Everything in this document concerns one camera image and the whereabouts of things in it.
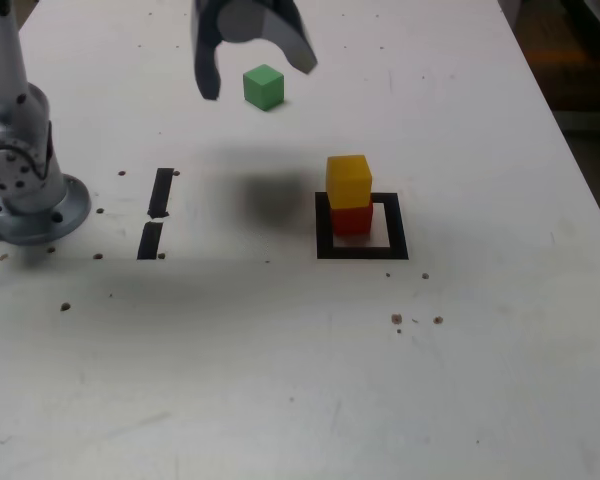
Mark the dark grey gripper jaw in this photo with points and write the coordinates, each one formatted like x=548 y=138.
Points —
x=205 y=50

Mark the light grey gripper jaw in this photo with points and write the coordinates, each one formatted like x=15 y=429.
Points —
x=285 y=30

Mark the green cube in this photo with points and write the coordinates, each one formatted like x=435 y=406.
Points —
x=262 y=87

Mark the yellow cube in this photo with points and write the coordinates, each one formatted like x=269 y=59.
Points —
x=349 y=180

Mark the red cube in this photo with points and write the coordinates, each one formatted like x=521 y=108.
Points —
x=352 y=222

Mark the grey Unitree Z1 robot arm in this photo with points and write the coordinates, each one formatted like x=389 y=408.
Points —
x=10 y=125

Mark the black tape square outline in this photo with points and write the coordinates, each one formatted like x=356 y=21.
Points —
x=325 y=235

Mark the black tape strip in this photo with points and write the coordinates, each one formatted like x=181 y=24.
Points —
x=160 y=190

